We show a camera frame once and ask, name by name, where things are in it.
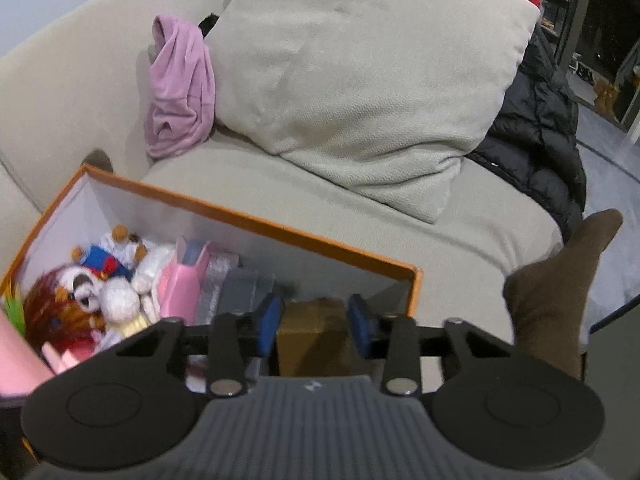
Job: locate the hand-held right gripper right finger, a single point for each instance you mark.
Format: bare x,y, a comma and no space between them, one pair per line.
360,326

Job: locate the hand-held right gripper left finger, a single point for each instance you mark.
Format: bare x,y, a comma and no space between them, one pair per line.
267,321

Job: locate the orange storage box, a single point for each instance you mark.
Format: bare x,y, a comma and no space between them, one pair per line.
250,245

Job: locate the grey box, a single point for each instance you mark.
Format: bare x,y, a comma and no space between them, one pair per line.
245,290

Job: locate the clear silver packet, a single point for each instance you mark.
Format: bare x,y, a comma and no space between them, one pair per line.
220,272

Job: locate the pink eared case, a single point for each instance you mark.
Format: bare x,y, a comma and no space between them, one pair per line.
182,282

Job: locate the white plush toy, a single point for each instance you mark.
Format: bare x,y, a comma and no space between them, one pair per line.
120,305

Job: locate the small plush bear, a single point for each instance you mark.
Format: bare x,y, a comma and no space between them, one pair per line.
107,260

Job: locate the person's brown sock foot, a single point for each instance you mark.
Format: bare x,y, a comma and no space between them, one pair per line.
555,290

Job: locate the red-haired plush doll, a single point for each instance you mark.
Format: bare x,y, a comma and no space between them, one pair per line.
55,312

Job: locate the small pink toy piece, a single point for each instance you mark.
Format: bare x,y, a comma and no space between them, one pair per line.
57,357

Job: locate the dark brown round object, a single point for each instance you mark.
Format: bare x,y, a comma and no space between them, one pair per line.
97,158

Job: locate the beige cushion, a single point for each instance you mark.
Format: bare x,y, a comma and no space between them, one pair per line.
350,85

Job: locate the pink cloth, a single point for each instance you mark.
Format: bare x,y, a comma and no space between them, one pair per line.
180,90

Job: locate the green feather toy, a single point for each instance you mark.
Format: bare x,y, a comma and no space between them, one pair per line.
14,310

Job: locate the black puffer jacket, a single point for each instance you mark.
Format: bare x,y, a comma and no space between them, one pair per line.
540,125

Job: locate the grey rug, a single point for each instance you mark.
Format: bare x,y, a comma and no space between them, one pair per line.
605,170

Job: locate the beige sofa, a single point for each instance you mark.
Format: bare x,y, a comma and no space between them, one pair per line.
75,75

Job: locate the tan wooden object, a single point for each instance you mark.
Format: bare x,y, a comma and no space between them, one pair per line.
606,96

